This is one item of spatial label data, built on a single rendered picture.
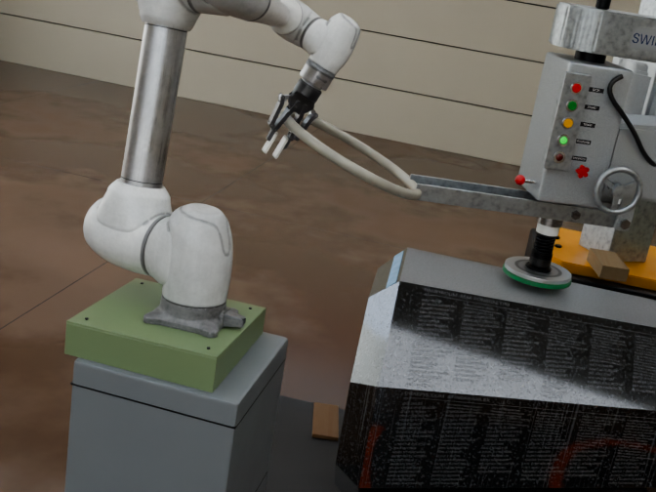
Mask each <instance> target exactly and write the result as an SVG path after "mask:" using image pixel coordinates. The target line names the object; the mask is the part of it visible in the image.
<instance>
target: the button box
mask: <svg viewBox="0 0 656 492"><path fill-rule="evenodd" d="M591 81H592V76H591V75H589V74H582V73H575V72H569V71H563V72H562V77H561V81H560V85H559V89H558V94H557V98H556V102H555V106H554V110H553V118H552V122H551V126H550V129H549V134H548V138H547V142H546V146H545V151H544V155H543V159H542V163H541V167H543V168H544V169H552V170H558V171H566V172H568V171H569V168H570V164H571V160H572V156H573V152H574V148H575V143H576V140H577V136H578V132H579V128H580V124H581V120H582V116H583V112H584V108H585V104H586V100H587V96H588V92H589V89H590V85H591ZM574 82H580V83H581V84H582V86H583V89H582V91H581V93H579V94H577V95H574V94H572V93H571V91H570V86H571V84H572V83H574ZM570 100H575V101H577V103H578V108H577V109H576V110H575V111H572V112H570V111H568V110H567V109H566V103H567V102H568V101H570ZM565 117H571V118H572V119H573V120H574V124H573V126H572V127H571V128H570V129H564V128H563V127H562V125H561V122H562V120H563V119H564V118H565ZM563 134H565V135H567V136H568V137H569V140H570V141H569V143H568V145H566V146H561V145H559V144H558V143H557V139H558V137H559V136H560V135H563ZM558 151H562V152H564V154H565V159H564V161H563V162H561V163H556V162H554V154H555V153H556V152H558Z"/></svg>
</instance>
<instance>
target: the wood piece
mask: <svg viewBox="0 0 656 492"><path fill-rule="evenodd" d="M587 261H588V262H589V264H590V265H591V267H592V268H593V269H594V271H595V273H596V274H597V276H598V277H599V278H603V279H610V280H616V281H622V282H627V279H628V275H629V272H630V270H629V268H628V267H627V266H626V265H625V264H624V262H623V261H622V260H621V259H620V257H619V256H618V255H617V254H616V252H611V251H605V250H599V249H594V248H590V250H589V254H588V257H587Z"/></svg>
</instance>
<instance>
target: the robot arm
mask: <svg viewBox="0 0 656 492"><path fill-rule="evenodd" d="M136 1H138V5H139V10H140V17H141V19H142V22H144V29H143V41H142V46H141V53H140V59H139V65H138V72H137V78H136V85H135V91H134V96H133V103H132V109H131V116H130V122H129V128H128V135H127V141H126V147H125V153H124V159H123V166H122V172H121V179H117V180H116V181H114V182H113V183H112V184H111V185H110V186H109V187H108V188H107V191H106V193H105V195H104V197H103V198H101V199H99V200H98V201H97V202H96V203H95V204H93V206H92V207H91V208H90V209H89V211H88V212H87V215H86V217H85V221H84V225H83V231H84V237H85V240H86V242H87V243H88V245H89V246H90V247H91V248H92V250H93V251H95V252H96V253H97V254H98V255H99V256H100V257H102V258H103V259H105V260H106V261H108V262H110V263H111V264H114V265H116V266H118V267H122V268H125V269H127V270H129V271H132V272H135V273H139V274H144V275H148V276H151V277H153V278H154V279H155V280H156V281H157V282H158V283H160V284H162V296H161V300H160V305H159V306H158V307H157V308H156V309H154V310H153V311H151V312H148V313H146V314H145V315H144V316H143V322H145V323H148V324H156V325H161V326H166V327H170V328H174V329H179V330H183V331H187V332H190V333H195V334H199V335H202V336H204V337H207V338H217V337H218V333H219V332H220V331H221V330H222V329H223V328H224V327H238V328H242V327H244V324H245V322H246V318H245V316H243V315H241V314H238V310H237V309H236V308H233V307H227V306H226V297H227V292H228V288H229V283H230V278H231V271H232V260H233V240H232V233H231V229H230V225H229V222H228V220H227V217H226V216H225V215H224V213H223V212H222V211H221V210H219V209H218V208H216V207H213V206H210V205H207V204H201V203H190V204H186V205H184V206H181V207H179V208H178V209H176V210H175V211H174V212H172V207H171V197H170V195H169V193H168V191H167V190H166V188H165V186H163V185H162V184H163V178H164V172H165V166H166V160H167V154H168V148H169V142H170V137H171V131H172V125H173V119H174V113H175V107H176V101H177V94H178V89H179V83H180V77H181V71H182V65H183V59H184V53H185V42H186V37H187V32H188V31H191V30H192V29H193V28H194V26H195V23H196V21H197V20H198V18H199V16H200V15H201V14H207V15H217V16H224V17H229V16H232V17H234V18H237V19H241V20H244V21H251V22H258V23H263V24H267V25H269V26H270V27H271V28H272V30H273V31H274V32H275V33H276V34H277V35H279V36H280V37H282V38H283V39H285V40H286V41H288V42H290V43H293V44H294V45H296V46H299V47H301V48H302V49H304V50H305V51H306V52H308V54H309V55H310V56H309V58H308V60H307V62H306V64H305V66H304V67H303V69H302V71H301V72H300V75H301V76H302V77H303V78H301V79H299V81H298V82H297V84H296V86H295V87H294V89H293V91H292V92H291V93H289V95H283V94H282V93H280V94H279V95H278V101H277V103H276V105H275V108H274V110H273V112H272V114H271V116H270V118H269V120H268V122H267V124H268V126H269V127H270V131H269V132H268V134H267V136H266V139H267V141H266V143H265V145H264V147H263V148H262V151H263V152H264V153H267V152H268V150H269V148H270V147H271V145H272V144H273V142H274V140H275V139H276V137H277V135H278V133H277V130H278V129H279V128H280V127H281V126H282V124H283V123H284V122H285V121H286V119H287V118H288V117H289V116H290V115H291V114H292V113H293V112H296V114H295V118H294V120H295V121H296V122H297V123H298V124H299V125H300V122H301V120H302V119H303V117H304V115H305V113H307V112H309V114H308V116H307V118H306V119H305V120H304V122H303V123H302V124H301V126H302V127H303V128H304V129H305V130H306V129H307V128H308V126H309V125H310V124H311V122H312V121H313V120H314V119H316V118H317V117H318V114H317V113H316V112H315V110H314V104H315V103H316V102H317V100H318V98H319V97H320V95H321V90H323V91H326V90H327V88H328V87H329V85H330V84H331V82H332V80H333V79H334V78H335V75H336V74H337V72H338V71H339V70H340V69H341V68H342V67H343V66H344V65H345V64H346V62H347V61H348V59H349V57H350V55H351V54H352V52H353V50H354V48H355V45H356V43H357V41H358V38H359V35H360V27H359V25H358V23H357V22H356V21H355V20H353V19H352V18H350V17H349V16H347V15H345V14H343V13H338V14H337V15H335V16H333V17H332V18H331V19H329V20H328V21H327V20H324V19H323V18H321V17H320V16H319V15H318V14H317V13H316V12H314V11H313V10H312V9H311V8H310V7H308V6H307V5H306V4H304V3H303V2H301V1H299V0H136ZM287 100H288V105H287V106H286V108H285V110H284V111H283V112H282V114H281V115H280V116H279V117H278V115H279V113H280V111H281V109H282V107H283V105H284V103H285V102H286V101H287ZM277 117H278V118H277ZM276 119H277V120H276Z"/></svg>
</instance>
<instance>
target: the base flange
mask: <svg viewBox="0 0 656 492"><path fill-rule="evenodd" d="M581 233H582V231H576V230H571V229H566V228H560V229H559V233H558V236H557V237H556V239H555V242H554V246H553V258H552V263H555V264H557V265H559V266H562V267H564V268H566V269H567V270H568V271H569V272H570V273H573V274H578V275H583V276H587V277H591V278H596V279H601V280H606V281H611V282H616V283H621V284H626V285H631V286H635V287H640V288H645V289H649V290H654V291H656V247H655V246H650V247H649V250H648V254H647V257H646V261H645V262H644V263H642V262H624V264H625V265H626V266H627V267H628V268H629V270H630V272H629V275H628V279H627V282H622V281H616V280H610V279H603V278H599V277H598V276H597V274H596V273H595V271H594V269H593V268H592V267H591V265H590V264H589V262H588V261H587V257H588V254H589V250H588V249H586V248H584V247H583V246H581V245H579V241H580V237H581Z"/></svg>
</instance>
